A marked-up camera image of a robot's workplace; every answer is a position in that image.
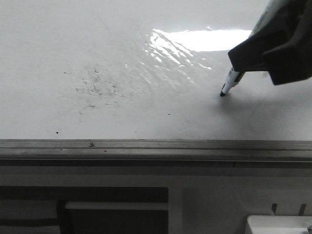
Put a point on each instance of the white box lower right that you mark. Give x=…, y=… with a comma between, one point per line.
x=278, y=224

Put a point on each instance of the white black whiteboard marker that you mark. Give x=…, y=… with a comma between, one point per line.
x=234, y=77

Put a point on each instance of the grey aluminium marker tray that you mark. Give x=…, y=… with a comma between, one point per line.
x=154, y=152

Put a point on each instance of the white whiteboard surface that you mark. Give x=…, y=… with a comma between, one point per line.
x=138, y=69

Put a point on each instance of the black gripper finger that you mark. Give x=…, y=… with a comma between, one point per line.
x=275, y=27
x=291, y=60

